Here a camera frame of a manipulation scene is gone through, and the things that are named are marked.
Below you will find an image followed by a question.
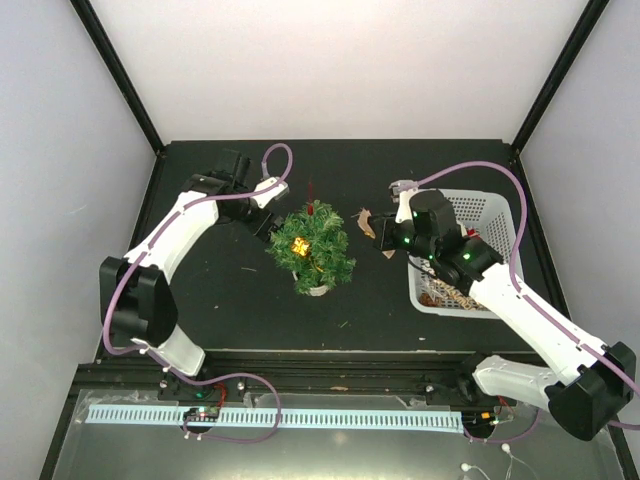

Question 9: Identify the burlap fabric ornament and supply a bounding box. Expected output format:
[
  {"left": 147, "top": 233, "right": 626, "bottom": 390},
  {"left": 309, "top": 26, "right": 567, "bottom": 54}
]
[{"left": 354, "top": 208, "right": 395, "bottom": 259}]

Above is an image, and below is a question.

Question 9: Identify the gold gift box ornament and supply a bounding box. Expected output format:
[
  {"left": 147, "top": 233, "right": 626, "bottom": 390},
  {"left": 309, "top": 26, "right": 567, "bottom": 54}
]
[{"left": 290, "top": 237, "right": 311, "bottom": 257}]

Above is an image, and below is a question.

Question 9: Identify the red star ornament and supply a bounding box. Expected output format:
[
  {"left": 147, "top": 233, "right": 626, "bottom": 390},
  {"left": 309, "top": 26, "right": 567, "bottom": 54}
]
[{"left": 307, "top": 180, "right": 315, "bottom": 216}]

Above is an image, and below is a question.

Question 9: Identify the small green christmas tree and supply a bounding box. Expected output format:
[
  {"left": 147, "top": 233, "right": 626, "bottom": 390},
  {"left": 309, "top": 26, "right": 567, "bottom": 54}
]
[{"left": 266, "top": 200, "right": 356, "bottom": 296}]

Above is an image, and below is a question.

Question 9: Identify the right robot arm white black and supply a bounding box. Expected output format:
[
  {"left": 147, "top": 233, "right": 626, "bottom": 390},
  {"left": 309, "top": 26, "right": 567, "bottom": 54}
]
[{"left": 366, "top": 189, "right": 638, "bottom": 441}]

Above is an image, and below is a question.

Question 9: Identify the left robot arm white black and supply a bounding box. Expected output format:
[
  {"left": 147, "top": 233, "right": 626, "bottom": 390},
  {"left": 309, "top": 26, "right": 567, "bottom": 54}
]
[{"left": 99, "top": 151, "right": 289, "bottom": 399}]

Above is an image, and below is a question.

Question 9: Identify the gold merry christmas sign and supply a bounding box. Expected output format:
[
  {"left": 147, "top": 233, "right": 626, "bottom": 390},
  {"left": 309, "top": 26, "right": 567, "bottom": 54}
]
[{"left": 427, "top": 280, "right": 484, "bottom": 311}]

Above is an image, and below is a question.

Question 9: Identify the brown pine cone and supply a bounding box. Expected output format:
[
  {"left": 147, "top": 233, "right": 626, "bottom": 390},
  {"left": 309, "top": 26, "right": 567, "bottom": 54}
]
[{"left": 419, "top": 293, "right": 441, "bottom": 308}]

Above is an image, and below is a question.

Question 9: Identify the white plastic basket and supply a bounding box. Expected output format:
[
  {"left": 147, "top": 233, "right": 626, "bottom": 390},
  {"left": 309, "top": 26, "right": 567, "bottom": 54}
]
[{"left": 408, "top": 189, "right": 516, "bottom": 319}]

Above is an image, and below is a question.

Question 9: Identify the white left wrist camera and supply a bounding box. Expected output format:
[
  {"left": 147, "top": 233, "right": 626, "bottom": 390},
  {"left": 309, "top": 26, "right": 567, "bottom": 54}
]
[{"left": 251, "top": 177, "right": 289, "bottom": 209}]

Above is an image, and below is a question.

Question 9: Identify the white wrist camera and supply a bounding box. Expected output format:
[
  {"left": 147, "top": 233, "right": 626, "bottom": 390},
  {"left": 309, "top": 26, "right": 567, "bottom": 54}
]
[
  {"left": 251, "top": 177, "right": 289, "bottom": 209},
  {"left": 389, "top": 180, "right": 419, "bottom": 224}
]

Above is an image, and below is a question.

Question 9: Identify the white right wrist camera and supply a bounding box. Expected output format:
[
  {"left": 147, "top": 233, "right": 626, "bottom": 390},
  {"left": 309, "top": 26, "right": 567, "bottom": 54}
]
[{"left": 389, "top": 180, "right": 419, "bottom": 224}]

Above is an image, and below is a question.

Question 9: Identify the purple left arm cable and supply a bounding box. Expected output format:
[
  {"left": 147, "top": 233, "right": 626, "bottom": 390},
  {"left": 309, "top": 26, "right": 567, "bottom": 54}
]
[{"left": 101, "top": 143, "right": 294, "bottom": 445}]

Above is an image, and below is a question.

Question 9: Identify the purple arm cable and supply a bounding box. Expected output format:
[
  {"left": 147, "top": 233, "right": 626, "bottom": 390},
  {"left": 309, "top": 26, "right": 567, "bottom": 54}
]
[
  {"left": 101, "top": 143, "right": 294, "bottom": 445},
  {"left": 414, "top": 160, "right": 640, "bottom": 445}
]

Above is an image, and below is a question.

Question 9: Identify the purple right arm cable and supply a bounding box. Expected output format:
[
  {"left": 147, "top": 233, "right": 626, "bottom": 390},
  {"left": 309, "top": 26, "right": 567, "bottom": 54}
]
[{"left": 414, "top": 160, "right": 640, "bottom": 445}]

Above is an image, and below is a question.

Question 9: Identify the white slotted cable duct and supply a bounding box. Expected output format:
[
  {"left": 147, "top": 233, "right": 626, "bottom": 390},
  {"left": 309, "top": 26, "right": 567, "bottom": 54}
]
[{"left": 86, "top": 405, "right": 464, "bottom": 434}]

